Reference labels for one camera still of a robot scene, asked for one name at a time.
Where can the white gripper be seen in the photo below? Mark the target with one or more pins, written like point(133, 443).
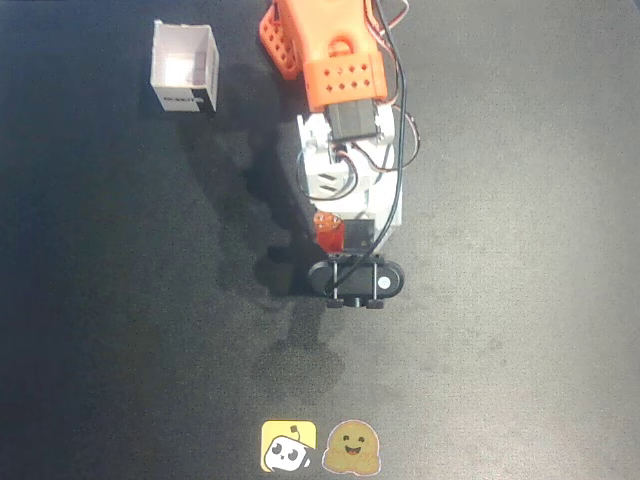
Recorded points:
point(361, 236)

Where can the white and orange robot arm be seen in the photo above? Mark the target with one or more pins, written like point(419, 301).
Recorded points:
point(330, 45)

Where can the black webcam on gripper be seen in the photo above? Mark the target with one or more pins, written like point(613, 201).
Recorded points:
point(355, 280)

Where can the hugging face emoji sticker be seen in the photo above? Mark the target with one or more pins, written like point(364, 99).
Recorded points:
point(351, 446)

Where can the yellow robot mascot sticker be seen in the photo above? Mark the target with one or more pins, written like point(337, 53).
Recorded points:
point(288, 446)

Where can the open white cardboard box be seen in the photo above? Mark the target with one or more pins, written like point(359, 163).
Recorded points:
point(182, 65)

